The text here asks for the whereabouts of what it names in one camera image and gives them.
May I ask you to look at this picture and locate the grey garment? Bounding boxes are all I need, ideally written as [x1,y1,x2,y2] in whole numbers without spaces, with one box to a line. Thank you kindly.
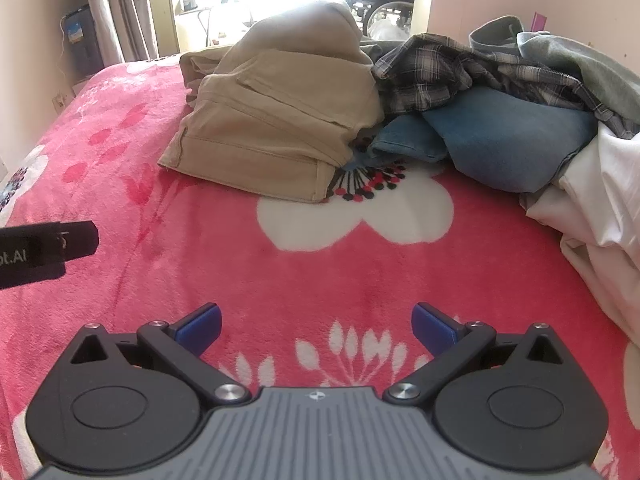
[469,16,640,126]

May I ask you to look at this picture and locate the pink floral blanket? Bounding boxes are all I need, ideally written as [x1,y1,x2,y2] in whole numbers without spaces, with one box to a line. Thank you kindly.
[0,62,640,480]

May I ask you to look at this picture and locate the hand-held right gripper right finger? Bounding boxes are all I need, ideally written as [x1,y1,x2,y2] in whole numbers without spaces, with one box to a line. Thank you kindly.
[382,302,571,404]

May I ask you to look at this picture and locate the grey curtain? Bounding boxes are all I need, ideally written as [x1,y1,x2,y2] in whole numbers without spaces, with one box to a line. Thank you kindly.
[80,0,176,66]

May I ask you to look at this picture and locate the beige pants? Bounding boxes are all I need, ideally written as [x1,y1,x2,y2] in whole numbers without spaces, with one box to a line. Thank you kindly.
[157,0,386,204]

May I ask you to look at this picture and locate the white garment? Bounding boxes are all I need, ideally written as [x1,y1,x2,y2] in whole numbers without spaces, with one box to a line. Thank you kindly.
[520,122,640,346]

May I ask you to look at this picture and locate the dark box with blue label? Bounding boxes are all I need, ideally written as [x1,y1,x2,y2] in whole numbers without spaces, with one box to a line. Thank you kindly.
[64,4,105,79]

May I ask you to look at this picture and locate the white plastic bag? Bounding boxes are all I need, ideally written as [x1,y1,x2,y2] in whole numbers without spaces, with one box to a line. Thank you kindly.
[372,20,407,42]

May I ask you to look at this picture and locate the white folding table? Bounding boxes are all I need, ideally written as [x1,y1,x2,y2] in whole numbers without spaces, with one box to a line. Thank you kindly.
[175,0,251,47]

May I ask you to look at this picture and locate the blue jeans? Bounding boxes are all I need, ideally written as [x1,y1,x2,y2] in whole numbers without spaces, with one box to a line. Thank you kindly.
[369,85,598,193]

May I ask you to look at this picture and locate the plaid shirt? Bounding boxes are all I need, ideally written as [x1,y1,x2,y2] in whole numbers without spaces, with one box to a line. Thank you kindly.
[360,32,640,138]

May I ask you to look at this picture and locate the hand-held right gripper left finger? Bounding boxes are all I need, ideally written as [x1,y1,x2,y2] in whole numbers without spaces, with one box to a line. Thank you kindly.
[67,302,253,407]

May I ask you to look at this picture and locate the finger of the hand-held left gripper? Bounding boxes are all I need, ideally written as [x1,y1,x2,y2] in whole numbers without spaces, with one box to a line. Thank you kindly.
[60,220,99,262]

